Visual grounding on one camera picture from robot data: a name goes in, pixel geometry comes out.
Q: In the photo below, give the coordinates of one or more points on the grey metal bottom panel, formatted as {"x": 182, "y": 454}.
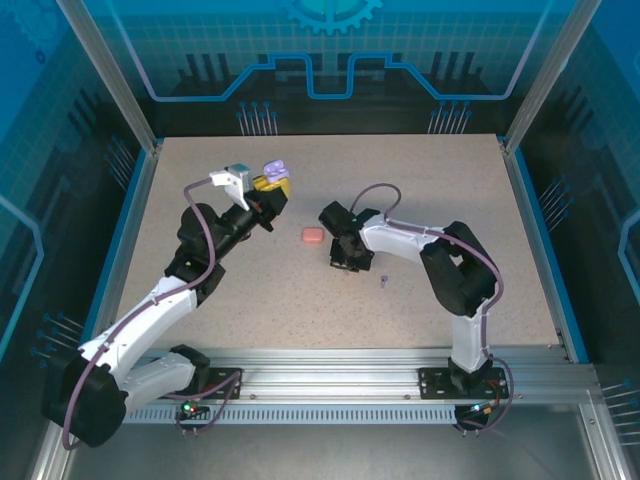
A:
{"x": 325, "y": 455}

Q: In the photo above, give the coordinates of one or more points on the aluminium frame rail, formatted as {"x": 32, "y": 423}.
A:
{"x": 325, "y": 375}

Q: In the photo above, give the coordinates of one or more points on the blue table side trim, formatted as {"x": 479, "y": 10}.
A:
{"x": 127, "y": 215}
{"x": 539, "y": 225}

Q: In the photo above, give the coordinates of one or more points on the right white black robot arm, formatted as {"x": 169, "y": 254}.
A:
{"x": 460, "y": 275}

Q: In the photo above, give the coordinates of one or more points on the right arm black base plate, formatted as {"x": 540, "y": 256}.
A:
{"x": 435, "y": 382}

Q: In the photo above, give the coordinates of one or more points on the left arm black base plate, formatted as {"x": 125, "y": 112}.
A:
{"x": 225, "y": 385}

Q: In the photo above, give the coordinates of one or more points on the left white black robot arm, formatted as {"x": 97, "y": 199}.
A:
{"x": 150, "y": 320}

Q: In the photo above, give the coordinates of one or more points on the aluminium corner post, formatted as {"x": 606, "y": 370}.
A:
{"x": 547, "y": 75}
{"x": 114, "y": 75}

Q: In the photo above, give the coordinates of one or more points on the coral rounded rectangular charging case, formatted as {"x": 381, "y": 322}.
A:
{"x": 313, "y": 235}

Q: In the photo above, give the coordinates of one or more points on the purple round charging case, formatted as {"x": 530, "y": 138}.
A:
{"x": 274, "y": 172}

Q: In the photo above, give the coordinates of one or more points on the small grey screw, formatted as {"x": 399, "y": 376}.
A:
{"x": 384, "y": 280}

